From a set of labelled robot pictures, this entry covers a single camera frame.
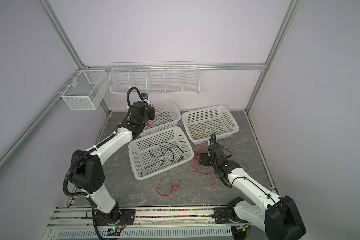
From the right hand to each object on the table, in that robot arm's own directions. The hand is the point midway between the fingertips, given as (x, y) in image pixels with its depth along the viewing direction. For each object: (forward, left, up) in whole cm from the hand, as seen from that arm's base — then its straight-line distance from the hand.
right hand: (207, 155), depth 85 cm
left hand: (+23, +32, +18) cm, 43 cm away
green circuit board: (-35, +48, -11) cm, 60 cm away
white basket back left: (+41, +28, -9) cm, 51 cm away
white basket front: (+6, +32, -8) cm, 34 cm away
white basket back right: (+31, +1, -9) cm, 32 cm away
